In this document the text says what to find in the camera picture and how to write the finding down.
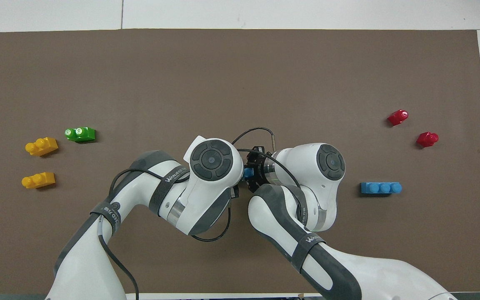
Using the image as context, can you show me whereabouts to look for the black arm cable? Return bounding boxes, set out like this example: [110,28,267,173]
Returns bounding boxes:
[231,127,303,189]
[97,167,233,300]

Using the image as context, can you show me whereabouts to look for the green two-stud toy block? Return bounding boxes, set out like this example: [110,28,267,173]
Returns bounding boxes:
[65,127,96,143]

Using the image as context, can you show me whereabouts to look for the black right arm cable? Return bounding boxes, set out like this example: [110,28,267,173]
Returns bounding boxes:
[231,127,303,189]

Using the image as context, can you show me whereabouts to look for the yellow two-stud toy block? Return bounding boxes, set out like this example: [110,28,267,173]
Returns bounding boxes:
[25,137,59,157]
[22,172,56,189]

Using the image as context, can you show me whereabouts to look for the red one-stud toy block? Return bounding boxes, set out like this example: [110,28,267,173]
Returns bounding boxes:
[416,132,439,148]
[387,109,409,126]

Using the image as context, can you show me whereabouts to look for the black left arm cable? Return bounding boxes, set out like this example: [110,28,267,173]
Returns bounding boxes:
[97,167,233,300]

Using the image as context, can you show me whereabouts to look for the brown paper mat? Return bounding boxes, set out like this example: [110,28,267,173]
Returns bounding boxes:
[0,28,480,294]

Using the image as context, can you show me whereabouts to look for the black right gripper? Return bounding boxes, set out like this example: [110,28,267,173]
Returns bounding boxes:
[246,146,272,193]

